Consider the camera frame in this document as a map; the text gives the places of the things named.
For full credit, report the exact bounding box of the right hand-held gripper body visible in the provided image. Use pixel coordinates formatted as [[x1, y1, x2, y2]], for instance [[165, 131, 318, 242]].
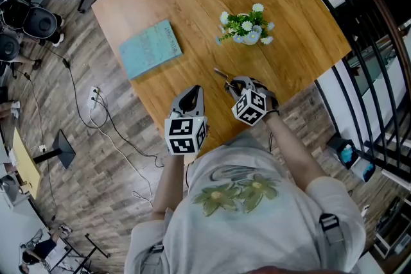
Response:
[[231, 85, 268, 127]]

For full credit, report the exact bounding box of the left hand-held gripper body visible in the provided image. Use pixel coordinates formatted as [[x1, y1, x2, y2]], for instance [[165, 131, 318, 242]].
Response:
[[164, 111, 209, 157]]

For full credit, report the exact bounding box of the person's right forearm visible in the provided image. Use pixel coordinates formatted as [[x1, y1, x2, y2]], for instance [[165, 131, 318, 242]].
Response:
[[265, 110, 329, 194]]

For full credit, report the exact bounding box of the person's left forearm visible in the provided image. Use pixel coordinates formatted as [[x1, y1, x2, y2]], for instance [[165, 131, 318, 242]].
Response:
[[150, 152, 191, 221]]

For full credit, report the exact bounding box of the person's right hand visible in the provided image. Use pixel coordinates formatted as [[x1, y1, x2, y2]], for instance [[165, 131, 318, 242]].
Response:
[[252, 78, 281, 119]]

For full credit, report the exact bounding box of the white pot of flowers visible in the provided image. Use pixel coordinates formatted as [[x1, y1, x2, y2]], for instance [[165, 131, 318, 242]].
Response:
[[215, 3, 276, 47]]

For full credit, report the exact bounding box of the teal book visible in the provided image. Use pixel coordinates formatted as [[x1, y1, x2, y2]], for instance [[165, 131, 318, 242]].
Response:
[[118, 19, 184, 81]]

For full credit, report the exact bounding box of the white power strip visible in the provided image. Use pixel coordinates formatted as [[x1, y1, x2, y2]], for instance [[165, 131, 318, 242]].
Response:
[[86, 85, 101, 110]]

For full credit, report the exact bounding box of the box with blue screen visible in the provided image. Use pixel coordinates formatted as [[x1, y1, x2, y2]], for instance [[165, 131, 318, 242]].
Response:
[[351, 158, 377, 183], [327, 134, 360, 170]]

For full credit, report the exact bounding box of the person's white flower-print shirt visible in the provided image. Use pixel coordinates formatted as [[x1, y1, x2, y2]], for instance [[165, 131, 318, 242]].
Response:
[[124, 131, 367, 274]]

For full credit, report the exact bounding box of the black stand with square base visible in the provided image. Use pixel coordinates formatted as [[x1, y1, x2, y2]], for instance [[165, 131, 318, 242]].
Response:
[[33, 129, 77, 170]]

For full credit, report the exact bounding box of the yellow table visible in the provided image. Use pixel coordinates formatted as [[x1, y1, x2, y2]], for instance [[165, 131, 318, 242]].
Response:
[[11, 127, 43, 200]]

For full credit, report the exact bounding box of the white cable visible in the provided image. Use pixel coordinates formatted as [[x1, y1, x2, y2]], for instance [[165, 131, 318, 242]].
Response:
[[89, 108, 155, 209]]

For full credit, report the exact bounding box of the black cable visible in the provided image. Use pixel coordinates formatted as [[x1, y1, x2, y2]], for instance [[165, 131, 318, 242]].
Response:
[[41, 44, 165, 168]]

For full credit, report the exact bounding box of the grey harness strap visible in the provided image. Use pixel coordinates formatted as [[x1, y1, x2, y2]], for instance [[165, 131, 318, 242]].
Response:
[[140, 242, 165, 268], [319, 212, 347, 247]]

